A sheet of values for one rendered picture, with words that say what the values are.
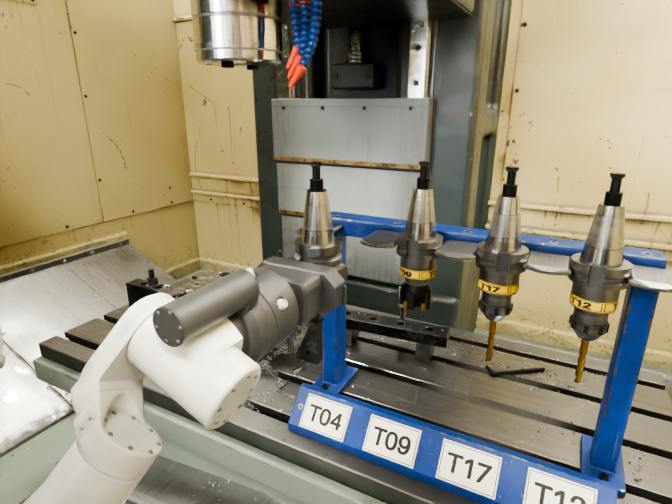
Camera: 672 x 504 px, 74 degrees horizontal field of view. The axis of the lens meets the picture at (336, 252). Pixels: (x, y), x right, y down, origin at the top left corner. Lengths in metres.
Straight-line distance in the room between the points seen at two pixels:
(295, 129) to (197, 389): 1.06
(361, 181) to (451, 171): 0.25
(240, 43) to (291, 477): 0.70
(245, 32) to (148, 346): 0.58
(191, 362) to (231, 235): 1.77
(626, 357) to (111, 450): 0.59
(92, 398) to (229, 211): 1.73
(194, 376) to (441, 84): 1.00
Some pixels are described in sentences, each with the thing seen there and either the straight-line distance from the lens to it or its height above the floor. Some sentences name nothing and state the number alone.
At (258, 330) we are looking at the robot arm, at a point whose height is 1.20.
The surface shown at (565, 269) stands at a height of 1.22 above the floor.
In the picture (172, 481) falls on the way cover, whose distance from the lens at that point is 0.95.
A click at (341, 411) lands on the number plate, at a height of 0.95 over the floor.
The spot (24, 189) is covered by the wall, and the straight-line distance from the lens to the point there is 1.80.
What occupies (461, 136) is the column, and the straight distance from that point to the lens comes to 1.21.
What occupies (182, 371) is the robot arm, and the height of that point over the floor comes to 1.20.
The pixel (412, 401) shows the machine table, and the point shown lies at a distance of 0.84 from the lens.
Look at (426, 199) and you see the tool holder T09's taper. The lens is 0.61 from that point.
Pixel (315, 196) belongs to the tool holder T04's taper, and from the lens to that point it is 0.55.
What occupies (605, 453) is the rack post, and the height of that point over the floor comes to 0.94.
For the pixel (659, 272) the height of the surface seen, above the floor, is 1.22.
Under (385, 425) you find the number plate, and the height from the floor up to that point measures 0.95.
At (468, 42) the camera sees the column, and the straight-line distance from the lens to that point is 1.22.
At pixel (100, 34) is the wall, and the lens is 1.98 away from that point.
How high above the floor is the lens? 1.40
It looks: 18 degrees down
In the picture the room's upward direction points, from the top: straight up
